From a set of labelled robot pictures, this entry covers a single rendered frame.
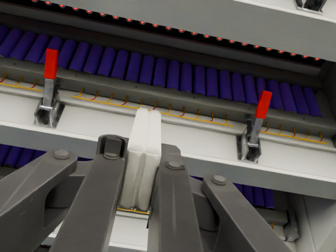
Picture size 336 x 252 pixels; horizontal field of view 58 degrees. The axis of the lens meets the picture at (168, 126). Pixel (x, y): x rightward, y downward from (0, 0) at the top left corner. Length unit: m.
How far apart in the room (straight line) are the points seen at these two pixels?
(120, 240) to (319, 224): 0.32
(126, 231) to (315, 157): 0.31
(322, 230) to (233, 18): 0.36
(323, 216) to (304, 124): 0.16
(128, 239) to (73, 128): 0.22
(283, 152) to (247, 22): 0.20
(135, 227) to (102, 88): 0.24
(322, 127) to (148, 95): 0.25
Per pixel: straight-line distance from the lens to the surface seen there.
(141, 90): 0.42
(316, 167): 0.47
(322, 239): 0.56
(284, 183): 0.46
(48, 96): 0.40
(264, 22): 0.34
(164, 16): 0.34
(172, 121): 0.42
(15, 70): 0.46
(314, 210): 0.58
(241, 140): 0.43
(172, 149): 0.16
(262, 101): 0.40
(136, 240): 0.53
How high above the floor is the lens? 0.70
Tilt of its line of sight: 29 degrees down
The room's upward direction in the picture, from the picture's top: 13 degrees clockwise
